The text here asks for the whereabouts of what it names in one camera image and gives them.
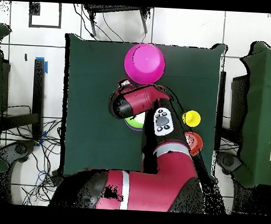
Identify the pink bowl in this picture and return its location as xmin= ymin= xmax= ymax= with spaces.
xmin=123 ymin=42 xmax=167 ymax=86

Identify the green bowl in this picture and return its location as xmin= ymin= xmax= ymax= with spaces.
xmin=123 ymin=111 xmax=147 ymax=129

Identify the dark green tablecloth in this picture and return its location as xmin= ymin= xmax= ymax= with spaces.
xmin=58 ymin=33 xmax=228 ymax=186

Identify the purple bowl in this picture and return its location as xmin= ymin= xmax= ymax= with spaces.
xmin=123 ymin=120 xmax=145 ymax=132

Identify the tall yellow cup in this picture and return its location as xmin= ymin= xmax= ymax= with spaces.
xmin=181 ymin=109 xmax=202 ymax=128

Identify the black tripod stand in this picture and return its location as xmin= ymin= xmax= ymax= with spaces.
xmin=81 ymin=3 xmax=153 ymax=41

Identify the blue tape strip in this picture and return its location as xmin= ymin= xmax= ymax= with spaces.
xmin=34 ymin=56 xmax=49 ymax=74

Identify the black metal stand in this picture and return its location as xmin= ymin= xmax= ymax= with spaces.
xmin=0 ymin=56 xmax=47 ymax=142

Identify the orange bowl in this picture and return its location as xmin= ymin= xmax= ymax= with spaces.
xmin=183 ymin=131 xmax=204 ymax=157

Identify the grey robot pedestal leg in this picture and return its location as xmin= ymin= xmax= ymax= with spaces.
xmin=214 ymin=152 xmax=243 ymax=177
xmin=0 ymin=138 xmax=36 ymax=165

